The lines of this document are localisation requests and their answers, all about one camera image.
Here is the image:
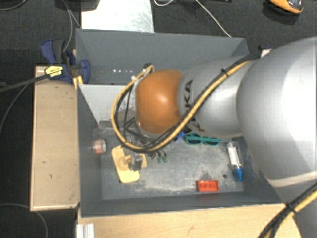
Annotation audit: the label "grey metal bin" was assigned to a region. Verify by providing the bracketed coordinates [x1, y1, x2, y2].
[75, 28, 282, 217]

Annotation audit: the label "green sunglasses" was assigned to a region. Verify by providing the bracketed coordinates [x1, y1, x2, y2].
[185, 132, 221, 147]

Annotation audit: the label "red flat box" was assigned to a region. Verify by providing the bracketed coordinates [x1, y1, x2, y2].
[195, 180, 220, 193]

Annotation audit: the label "pale wood flat board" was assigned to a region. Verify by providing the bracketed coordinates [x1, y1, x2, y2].
[30, 65, 81, 212]

